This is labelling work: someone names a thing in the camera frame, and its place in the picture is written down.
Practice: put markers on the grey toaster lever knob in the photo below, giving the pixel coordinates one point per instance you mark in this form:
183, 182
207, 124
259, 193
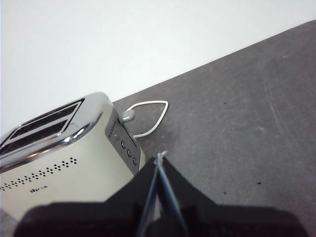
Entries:
127, 116

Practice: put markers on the cream two-slot toaster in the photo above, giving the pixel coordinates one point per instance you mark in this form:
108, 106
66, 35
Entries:
74, 172

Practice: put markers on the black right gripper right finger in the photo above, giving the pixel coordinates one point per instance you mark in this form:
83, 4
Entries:
222, 219

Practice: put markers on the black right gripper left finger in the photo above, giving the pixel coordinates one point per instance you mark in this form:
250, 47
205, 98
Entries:
98, 217

